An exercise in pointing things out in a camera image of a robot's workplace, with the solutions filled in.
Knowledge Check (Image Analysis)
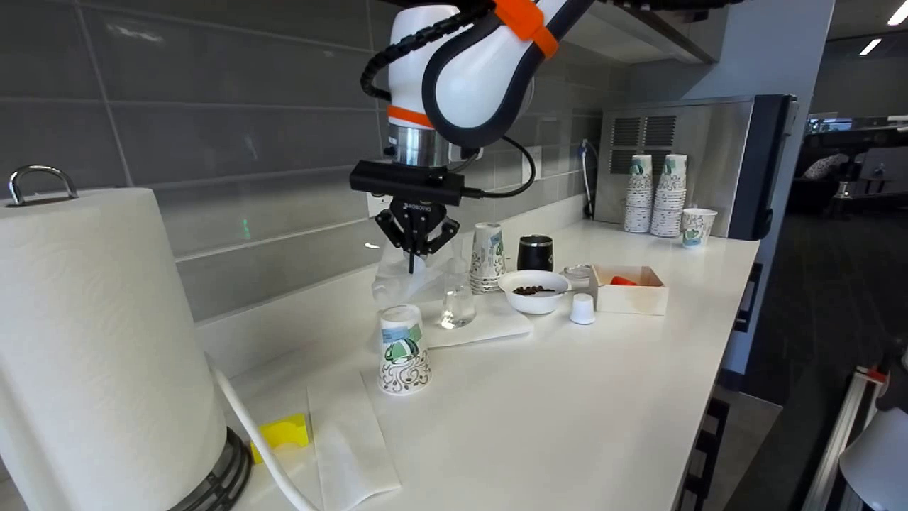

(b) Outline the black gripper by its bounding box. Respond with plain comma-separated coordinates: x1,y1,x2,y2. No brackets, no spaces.
372,196,464,278

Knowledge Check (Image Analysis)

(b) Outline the clear glass flask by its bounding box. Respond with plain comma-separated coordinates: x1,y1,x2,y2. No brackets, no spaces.
437,234,483,332

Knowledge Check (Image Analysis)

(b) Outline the upside-down patterned paper cup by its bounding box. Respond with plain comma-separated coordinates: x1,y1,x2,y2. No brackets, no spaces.
375,302,433,397

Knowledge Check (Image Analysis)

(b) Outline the black jar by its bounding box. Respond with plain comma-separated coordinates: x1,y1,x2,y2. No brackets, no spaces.
514,234,556,275

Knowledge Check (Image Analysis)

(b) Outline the white bowl with dark contents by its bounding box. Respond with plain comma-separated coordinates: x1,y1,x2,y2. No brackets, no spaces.
493,268,574,319

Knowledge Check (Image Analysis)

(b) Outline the small clear glass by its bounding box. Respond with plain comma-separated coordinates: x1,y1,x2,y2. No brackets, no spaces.
565,263,598,298

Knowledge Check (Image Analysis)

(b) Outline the small white cup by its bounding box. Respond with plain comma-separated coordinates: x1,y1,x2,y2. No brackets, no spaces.
566,291,598,331

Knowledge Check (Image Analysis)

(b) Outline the light wooden box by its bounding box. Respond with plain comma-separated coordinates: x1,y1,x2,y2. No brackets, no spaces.
588,263,669,319

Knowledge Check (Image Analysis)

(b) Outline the stack of paper cups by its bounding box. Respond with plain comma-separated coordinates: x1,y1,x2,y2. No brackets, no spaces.
646,152,688,243
620,152,654,236

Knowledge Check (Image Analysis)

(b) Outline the yellow sponge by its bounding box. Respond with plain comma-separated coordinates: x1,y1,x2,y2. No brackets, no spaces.
246,412,311,466

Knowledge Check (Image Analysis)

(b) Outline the single short paper cup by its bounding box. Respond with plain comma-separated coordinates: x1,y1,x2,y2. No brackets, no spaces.
677,206,720,253

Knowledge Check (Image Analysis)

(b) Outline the black metal towel holder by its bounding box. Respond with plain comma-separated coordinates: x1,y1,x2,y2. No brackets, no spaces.
2,160,254,511

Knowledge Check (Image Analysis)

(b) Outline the white paper towel roll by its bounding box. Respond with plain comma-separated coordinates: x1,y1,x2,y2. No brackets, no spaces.
0,186,230,511

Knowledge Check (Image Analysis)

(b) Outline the silver metal stand leg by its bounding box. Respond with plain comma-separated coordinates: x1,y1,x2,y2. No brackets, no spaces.
801,363,887,511

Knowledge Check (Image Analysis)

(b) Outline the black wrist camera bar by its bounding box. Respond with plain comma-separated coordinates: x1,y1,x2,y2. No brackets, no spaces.
345,160,467,210

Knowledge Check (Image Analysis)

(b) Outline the thin black camera cable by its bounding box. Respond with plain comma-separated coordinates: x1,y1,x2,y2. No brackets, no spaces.
459,133,538,202

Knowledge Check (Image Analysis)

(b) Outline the white wall outlet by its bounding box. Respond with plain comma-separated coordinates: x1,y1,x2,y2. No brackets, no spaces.
515,142,545,186

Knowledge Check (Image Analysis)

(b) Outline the black hanging wall utensil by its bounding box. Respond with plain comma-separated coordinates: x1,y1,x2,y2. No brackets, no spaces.
576,136,598,221

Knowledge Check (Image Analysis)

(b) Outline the orange cable clamp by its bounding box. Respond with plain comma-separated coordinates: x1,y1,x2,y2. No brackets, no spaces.
491,0,561,60

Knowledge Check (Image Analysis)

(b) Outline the black slotted bracket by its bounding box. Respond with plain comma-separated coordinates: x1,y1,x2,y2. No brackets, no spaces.
671,396,731,511

